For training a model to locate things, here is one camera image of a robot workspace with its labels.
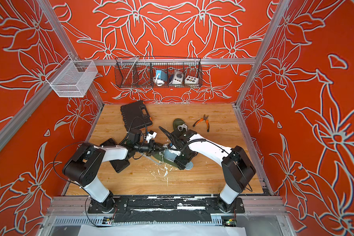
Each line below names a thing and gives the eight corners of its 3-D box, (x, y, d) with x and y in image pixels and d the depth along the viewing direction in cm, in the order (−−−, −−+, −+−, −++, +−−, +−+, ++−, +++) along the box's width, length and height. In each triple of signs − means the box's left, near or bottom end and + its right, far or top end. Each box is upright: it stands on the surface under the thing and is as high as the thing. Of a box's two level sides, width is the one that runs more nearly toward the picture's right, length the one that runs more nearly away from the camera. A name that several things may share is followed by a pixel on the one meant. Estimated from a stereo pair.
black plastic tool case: (128, 134, 102) (126, 130, 98) (121, 110, 117) (119, 106, 113) (153, 125, 107) (152, 121, 103) (144, 103, 122) (142, 99, 118)
